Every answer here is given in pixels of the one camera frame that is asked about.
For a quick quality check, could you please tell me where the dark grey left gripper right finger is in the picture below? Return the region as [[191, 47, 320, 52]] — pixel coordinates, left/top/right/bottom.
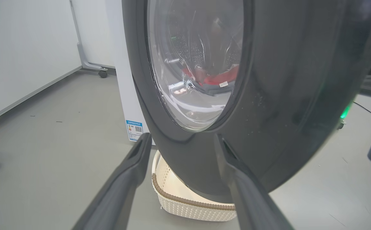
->
[[216, 134, 295, 230]]

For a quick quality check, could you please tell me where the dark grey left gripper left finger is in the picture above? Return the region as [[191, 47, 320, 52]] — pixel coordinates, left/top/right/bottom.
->
[[72, 133, 152, 230]]

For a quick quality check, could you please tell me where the dark grey washing machine door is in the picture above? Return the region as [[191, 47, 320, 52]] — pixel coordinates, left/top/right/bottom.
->
[[122, 0, 371, 203]]

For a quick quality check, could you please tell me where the red and white garment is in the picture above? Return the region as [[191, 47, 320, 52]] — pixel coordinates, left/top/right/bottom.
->
[[182, 64, 240, 96]]

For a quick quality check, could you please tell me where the cream perforated laundry basket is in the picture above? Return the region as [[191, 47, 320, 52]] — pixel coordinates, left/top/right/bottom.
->
[[151, 150, 238, 222]]

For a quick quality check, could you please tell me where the white front-load washing machine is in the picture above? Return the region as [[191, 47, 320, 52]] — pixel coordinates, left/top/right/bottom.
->
[[105, 0, 155, 146]]

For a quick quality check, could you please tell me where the blue energy label sticker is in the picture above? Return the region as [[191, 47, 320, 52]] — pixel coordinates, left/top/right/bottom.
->
[[126, 120, 144, 142]]

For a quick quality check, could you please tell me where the thin black floor cable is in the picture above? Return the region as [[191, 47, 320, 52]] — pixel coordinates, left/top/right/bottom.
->
[[353, 101, 371, 122]]

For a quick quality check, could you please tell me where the white stand post with casters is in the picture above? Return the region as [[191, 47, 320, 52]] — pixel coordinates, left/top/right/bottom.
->
[[69, 0, 108, 79]]

